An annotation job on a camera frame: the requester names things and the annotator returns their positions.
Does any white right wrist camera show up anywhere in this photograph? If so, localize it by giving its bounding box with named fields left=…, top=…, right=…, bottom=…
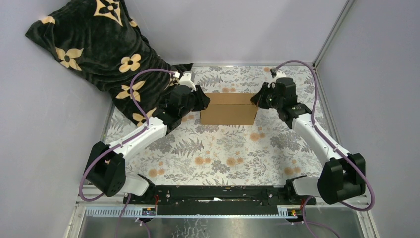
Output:
left=270, top=68, right=287, bottom=81

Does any floral patterned table mat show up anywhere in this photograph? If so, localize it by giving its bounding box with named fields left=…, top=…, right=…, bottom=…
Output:
left=94, top=66, right=345, bottom=186

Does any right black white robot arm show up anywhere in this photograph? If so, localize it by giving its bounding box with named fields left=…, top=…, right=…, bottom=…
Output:
left=250, top=77, right=366, bottom=204

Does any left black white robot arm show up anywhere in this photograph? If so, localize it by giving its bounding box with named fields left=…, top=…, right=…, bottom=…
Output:
left=82, top=85, right=210, bottom=204

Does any aluminium frame rail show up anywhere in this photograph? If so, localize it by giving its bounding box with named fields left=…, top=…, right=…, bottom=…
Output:
left=65, top=185, right=379, bottom=238

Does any brown cardboard box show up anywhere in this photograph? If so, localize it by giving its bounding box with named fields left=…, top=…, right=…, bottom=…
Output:
left=200, top=93, right=258, bottom=125

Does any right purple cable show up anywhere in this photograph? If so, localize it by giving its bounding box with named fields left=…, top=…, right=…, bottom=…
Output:
left=271, top=60, right=377, bottom=238

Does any purple cable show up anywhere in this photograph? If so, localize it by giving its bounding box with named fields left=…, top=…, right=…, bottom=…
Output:
left=271, top=60, right=377, bottom=238
left=78, top=68, right=181, bottom=238

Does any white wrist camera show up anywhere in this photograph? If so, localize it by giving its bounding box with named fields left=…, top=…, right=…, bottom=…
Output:
left=173, top=71, right=197, bottom=91
left=270, top=68, right=287, bottom=81

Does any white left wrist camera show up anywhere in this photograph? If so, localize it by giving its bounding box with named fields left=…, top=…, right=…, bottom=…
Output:
left=173, top=71, right=197, bottom=91

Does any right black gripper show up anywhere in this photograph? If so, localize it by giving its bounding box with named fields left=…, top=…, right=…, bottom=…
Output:
left=250, top=82, right=282, bottom=111

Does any black floral plush blanket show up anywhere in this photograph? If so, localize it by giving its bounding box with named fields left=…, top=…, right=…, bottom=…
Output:
left=25, top=0, right=192, bottom=126

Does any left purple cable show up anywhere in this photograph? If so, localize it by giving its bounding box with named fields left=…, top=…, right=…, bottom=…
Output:
left=78, top=68, right=181, bottom=238

